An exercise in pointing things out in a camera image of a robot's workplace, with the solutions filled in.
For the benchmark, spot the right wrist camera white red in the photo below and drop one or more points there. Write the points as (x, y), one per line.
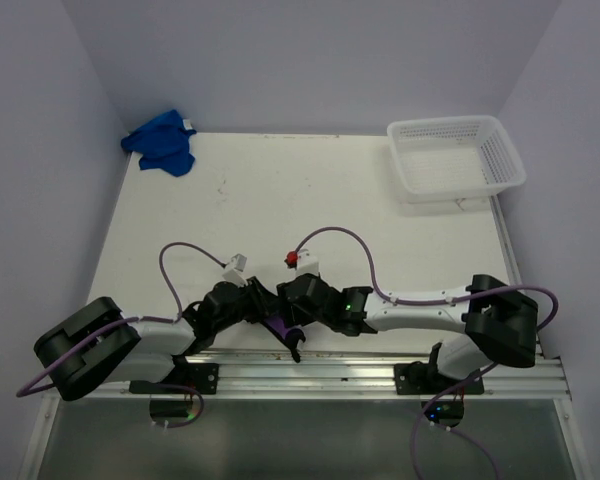
(303, 262)

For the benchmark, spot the blue towel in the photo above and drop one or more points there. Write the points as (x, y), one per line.
(163, 144)

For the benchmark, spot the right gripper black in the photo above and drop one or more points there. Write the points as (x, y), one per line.
(299, 318)

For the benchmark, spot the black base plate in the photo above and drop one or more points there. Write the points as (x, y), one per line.
(201, 377)
(418, 378)

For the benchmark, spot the black purple microfiber towel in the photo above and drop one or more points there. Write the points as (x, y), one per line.
(289, 337)

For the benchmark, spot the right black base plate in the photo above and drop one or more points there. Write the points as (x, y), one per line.
(418, 378)

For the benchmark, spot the aluminium mounting rail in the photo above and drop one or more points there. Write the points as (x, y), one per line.
(320, 376)

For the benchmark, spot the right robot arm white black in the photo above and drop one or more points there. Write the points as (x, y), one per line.
(494, 322)

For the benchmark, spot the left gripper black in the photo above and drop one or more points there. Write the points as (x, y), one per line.
(264, 302)

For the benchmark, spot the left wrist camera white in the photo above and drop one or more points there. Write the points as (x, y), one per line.
(233, 271)

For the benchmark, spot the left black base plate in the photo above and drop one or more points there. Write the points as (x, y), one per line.
(201, 377)

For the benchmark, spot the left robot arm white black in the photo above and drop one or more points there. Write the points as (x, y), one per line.
(97, 344)

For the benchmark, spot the white plastic perforated basket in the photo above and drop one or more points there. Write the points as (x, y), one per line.
(454, 158)

